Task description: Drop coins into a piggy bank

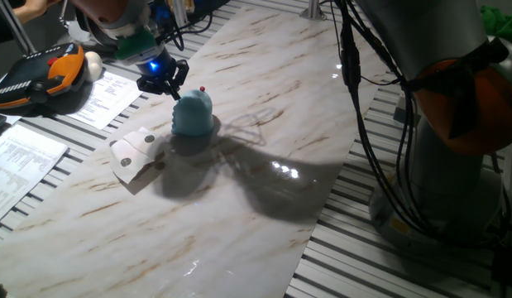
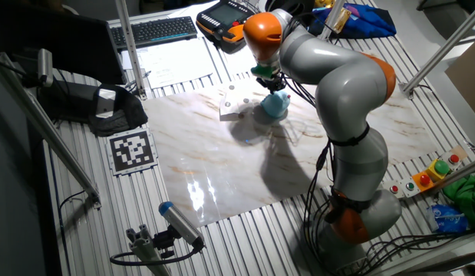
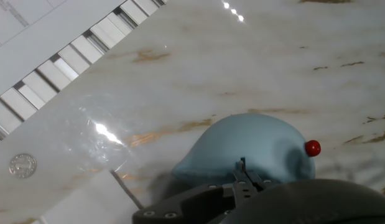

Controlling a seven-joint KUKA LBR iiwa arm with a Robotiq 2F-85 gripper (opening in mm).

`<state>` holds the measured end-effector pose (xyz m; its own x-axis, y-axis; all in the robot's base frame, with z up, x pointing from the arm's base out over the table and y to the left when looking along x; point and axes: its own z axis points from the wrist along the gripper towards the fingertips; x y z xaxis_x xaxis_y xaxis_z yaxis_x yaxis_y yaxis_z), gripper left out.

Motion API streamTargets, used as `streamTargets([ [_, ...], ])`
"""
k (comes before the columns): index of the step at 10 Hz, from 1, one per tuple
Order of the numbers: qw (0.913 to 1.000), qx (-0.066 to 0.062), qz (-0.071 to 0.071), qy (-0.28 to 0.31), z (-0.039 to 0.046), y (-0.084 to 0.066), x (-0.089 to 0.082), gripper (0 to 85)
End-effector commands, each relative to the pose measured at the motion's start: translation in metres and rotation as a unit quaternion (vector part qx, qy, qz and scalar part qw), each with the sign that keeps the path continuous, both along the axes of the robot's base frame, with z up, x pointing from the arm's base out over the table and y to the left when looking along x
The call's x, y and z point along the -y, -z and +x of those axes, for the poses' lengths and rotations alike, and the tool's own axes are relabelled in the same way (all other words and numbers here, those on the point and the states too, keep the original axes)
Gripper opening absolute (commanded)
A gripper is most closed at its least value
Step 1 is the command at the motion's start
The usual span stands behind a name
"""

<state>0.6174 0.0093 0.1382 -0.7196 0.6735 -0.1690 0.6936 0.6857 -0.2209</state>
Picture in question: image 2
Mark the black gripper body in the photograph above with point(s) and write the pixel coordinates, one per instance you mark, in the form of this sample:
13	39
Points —
271	80

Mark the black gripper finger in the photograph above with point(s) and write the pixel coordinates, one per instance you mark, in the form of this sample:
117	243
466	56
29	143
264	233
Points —
279	88
271	89

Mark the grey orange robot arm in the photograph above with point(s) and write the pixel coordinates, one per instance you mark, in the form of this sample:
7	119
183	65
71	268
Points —
348	96

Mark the light blue plush toy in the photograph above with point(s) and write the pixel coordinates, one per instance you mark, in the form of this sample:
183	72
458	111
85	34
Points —
275	105

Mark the white folded coin holder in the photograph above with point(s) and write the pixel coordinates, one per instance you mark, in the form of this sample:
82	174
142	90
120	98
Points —
233	109

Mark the black orange teach pendant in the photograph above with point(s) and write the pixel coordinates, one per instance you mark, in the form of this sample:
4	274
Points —
221	21

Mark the large printed paper sheet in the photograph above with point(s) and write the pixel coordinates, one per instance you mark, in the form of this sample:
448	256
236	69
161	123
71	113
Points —
175	63

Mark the blue fabric bag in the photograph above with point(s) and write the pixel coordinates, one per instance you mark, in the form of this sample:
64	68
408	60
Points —
360	21

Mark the black computer keyboard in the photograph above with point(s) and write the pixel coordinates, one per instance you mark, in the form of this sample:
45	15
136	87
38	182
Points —
154	31

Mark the black white fiducial marker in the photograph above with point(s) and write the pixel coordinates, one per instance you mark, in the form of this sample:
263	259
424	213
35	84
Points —
132	151

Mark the grey box small red button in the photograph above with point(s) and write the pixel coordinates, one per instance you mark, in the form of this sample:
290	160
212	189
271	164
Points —
394	189

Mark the black bag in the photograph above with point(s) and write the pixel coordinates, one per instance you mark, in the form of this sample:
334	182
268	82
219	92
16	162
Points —
114	115

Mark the grey box small green button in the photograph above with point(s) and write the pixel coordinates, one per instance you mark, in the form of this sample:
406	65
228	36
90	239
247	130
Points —
410	186

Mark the orange box red button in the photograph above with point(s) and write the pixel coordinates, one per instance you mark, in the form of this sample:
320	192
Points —
424	180

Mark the yellow box green button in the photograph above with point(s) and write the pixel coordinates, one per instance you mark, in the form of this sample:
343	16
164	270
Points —
439	168

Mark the brown cardboard box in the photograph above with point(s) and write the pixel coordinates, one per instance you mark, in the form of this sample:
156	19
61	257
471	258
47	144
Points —
467	84

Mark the beige box red button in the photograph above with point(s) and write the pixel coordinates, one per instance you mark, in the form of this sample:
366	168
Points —
454	158

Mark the blue plastic bag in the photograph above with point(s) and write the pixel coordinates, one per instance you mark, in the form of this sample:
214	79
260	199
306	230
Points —
448	218

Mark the green cloth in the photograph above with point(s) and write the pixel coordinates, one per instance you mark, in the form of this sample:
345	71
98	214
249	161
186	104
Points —
465	199

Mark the black monitor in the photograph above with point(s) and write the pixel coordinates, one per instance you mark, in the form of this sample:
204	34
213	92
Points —
57	42

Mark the aluminium frame pole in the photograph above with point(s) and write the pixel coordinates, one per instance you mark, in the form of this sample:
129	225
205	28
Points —
457	172
45	130
130	50
333	19
440	50

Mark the gold metal bracket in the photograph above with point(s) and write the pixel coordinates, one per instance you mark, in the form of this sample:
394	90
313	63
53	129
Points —
340	19

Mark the silver camera with blue cap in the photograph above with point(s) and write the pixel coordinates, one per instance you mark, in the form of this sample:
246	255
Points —
181	223

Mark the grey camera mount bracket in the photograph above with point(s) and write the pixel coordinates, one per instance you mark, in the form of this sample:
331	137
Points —
145	249

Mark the plain silver camera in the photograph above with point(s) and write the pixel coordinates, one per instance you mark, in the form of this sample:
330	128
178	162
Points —
45	67

